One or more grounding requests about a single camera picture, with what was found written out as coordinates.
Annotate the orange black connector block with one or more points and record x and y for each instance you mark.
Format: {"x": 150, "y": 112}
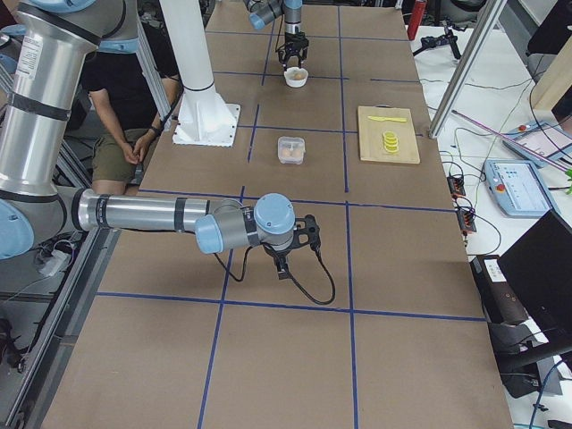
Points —
{"x": 466, "y": 220}
{"x": 456, "y": 186}

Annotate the orange black connector block near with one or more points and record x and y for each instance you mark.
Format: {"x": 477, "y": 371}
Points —
{"x": 466, "y": 220}

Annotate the yellow plastic knife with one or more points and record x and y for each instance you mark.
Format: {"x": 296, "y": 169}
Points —
{"x": 386, "y": 119}

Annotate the white ceramic bowl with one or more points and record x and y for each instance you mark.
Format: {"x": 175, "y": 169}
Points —
{"x": 295, "y": 83}

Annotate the blue teach pendant near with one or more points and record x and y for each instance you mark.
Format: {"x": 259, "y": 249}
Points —
{"x": 518, "y": 188}

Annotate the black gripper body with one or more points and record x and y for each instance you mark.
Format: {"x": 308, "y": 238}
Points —
{"x": 293, "y": 40}
{"x": 278, "y": 253}

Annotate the blue teach pendant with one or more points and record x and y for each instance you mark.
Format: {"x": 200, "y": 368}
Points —
{"x": 518, "y": 188}
{"x": 545, "y": 139}

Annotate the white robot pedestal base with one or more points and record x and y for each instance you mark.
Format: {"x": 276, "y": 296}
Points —
{"x": 204, "y": 119}

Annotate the orange black connector block far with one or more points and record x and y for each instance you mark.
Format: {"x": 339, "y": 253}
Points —
{"x": 456, "y": 186}

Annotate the blue teach pendant far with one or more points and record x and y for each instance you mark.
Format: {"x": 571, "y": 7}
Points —
{"x": 545, "y": 139}

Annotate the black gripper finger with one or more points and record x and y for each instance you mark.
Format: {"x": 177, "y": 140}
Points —
{"x": 283, "y": 59}
{"x": 302, "y": 58}
{"x": 282, "y": 268}

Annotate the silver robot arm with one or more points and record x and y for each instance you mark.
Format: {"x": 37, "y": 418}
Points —
{"x": 59, "y": 35}
{"x": 262, "y": 13}

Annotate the white power strip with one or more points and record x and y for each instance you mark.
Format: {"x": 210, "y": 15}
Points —
{"x": 54, "y": 264}

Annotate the clear plastic egg box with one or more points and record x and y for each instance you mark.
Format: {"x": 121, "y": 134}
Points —
{"x": 290, "y": 143}

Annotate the black monitor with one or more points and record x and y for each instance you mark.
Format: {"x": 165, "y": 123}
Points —
{"x": 538, "y": 269}

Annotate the black computer box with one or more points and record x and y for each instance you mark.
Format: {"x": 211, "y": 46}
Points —
{"x": 500, "y": 301}

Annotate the black camera tripod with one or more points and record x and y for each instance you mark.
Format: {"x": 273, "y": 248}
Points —
{"x": 447, "y": 39}

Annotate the bamboo cutting board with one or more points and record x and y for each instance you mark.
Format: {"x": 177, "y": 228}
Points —
{"x": 370, "y": 136}

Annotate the seated person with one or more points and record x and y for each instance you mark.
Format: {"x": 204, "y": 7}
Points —
{"x": 124, "y": 104}

